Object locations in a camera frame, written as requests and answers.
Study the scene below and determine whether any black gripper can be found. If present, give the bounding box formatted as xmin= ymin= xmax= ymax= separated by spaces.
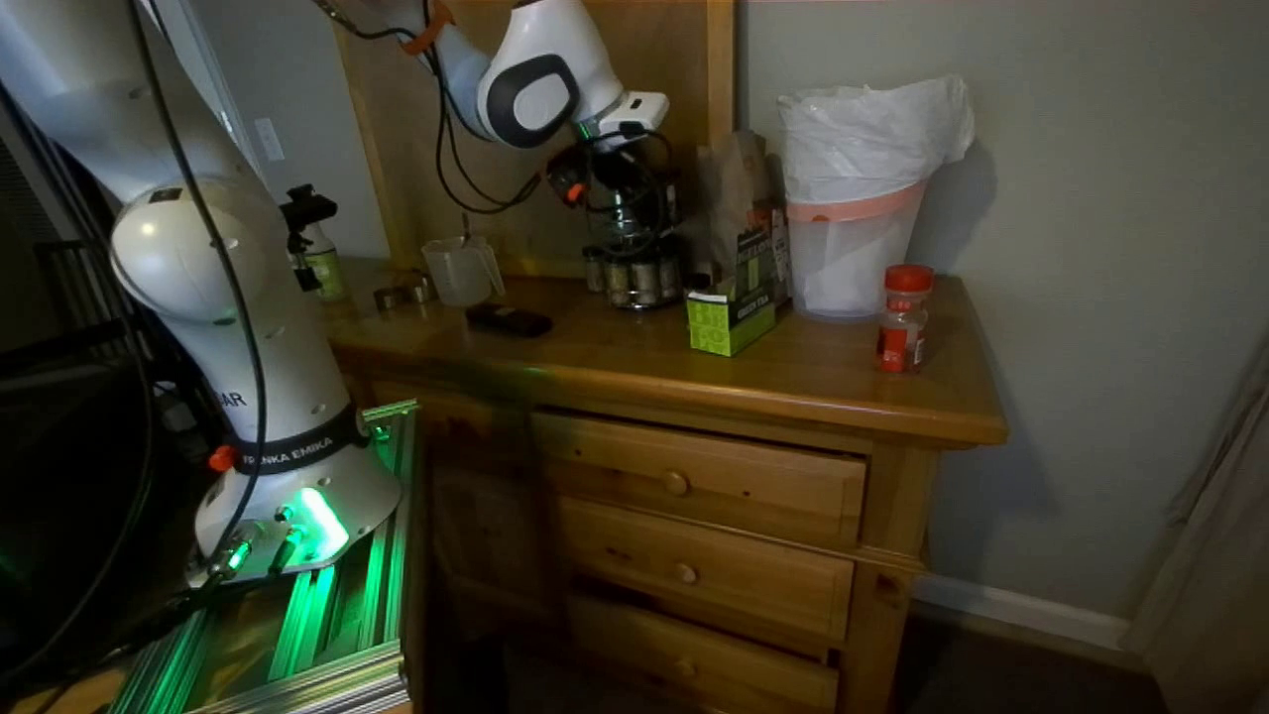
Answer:
xmin=547 ymin=128 xmax=690 ymax=252

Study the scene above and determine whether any two-tier metal spice rack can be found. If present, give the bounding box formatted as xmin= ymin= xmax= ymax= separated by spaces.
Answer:
xmin=580 ymin=182 xmax=696 ymax=316

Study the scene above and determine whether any red-lidded spice bottle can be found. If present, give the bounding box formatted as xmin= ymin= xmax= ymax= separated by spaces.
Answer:
xmin=871 ymin=262 xmax=938 ymax=375

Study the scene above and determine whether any green spray bottle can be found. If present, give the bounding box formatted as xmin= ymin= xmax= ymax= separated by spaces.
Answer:
xmin=276 ymin=182 xmax=351 ymax=310

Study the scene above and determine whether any brown paper bag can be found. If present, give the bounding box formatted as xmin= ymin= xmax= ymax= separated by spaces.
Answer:
xmin=690 ymin=128 xmax=792 ymax=272

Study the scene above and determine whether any green cardboard box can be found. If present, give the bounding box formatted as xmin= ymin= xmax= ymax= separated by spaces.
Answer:
xmin=683 ymin=221 xmax=792 ymax=362

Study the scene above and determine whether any wooden back board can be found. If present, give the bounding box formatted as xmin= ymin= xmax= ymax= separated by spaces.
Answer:
xmin=324 ymin=0 xmax=741 ymax=281

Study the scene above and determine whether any black remote control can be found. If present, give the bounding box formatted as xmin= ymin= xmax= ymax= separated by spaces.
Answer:
xmin=464 ymin=303 xmax=558 ymax=340

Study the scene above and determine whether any clear plastic measuring cup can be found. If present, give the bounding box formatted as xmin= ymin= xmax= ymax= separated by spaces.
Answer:
xmin=419 ymin=232 xmax=511 ymax=314

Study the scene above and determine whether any pale plastic waste bin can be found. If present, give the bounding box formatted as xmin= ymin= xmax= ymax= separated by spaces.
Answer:
xmin=784 ymin=180 xmax=929 ymax=321

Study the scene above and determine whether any wooden dresser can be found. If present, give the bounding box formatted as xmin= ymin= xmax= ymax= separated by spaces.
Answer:
xmin=322 ymin=252 xmax=1012 ymax=714

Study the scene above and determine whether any white plastic bin liner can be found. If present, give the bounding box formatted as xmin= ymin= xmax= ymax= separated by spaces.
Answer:
xmin=777 ymin=75 xmax=982 ymax=213

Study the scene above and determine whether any small metal object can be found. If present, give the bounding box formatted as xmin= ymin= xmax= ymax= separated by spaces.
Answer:
xmin=371 ymin=271 xmax=439 ymax=316

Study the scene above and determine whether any wooden dresser drawer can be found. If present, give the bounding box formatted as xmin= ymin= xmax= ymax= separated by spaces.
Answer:
xmin=552 ymin=493 xmax=859 ymax=652
xmin=568 ymin=592 xmax=843 ymax=714
xmin=529 ymin=408 xmax=871 ymax=550

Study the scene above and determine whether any white baseboard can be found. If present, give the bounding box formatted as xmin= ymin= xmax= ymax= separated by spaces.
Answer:
xmin=908 ymin=566 xmax=1141 ymax=665

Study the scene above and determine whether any black metal shelf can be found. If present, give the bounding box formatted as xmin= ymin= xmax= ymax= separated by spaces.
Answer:
xmin=0 ymin=92 xmax=222 ymax=690

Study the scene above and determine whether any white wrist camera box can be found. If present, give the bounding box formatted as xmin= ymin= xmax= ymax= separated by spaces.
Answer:
xmin=589 ymin=87 xmax=674 ymax=144

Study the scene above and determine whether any white light switch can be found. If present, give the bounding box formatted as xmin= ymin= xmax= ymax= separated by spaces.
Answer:
xmin=251 ymin=113 xmax=289 ymax=168

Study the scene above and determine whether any long black cable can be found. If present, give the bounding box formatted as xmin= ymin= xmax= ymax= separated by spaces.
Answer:
xmin=124 ymin=0 xmax=275 ymax=566

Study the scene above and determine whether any white window frame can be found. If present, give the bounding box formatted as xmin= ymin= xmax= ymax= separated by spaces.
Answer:
xmin=141 ymin=0 xmax=259 ymax=152

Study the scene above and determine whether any aluminium extrusion robot base frame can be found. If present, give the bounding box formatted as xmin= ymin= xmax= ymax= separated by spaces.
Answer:
xmin=104 ymin=398 xmax=428 ymax=714

